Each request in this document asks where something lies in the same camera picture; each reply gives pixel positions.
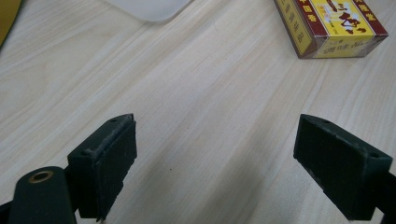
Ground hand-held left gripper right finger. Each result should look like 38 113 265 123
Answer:
292 113 394 221

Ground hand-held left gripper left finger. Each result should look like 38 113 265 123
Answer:
67 113 138 222

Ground translucent plastic storage box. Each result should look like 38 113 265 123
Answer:
104 0 194 22

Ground yellow and red seasoning box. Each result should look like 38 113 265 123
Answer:
274 0 389 60

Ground yellow packet with dark edge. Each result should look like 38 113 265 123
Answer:
0 0 23 49

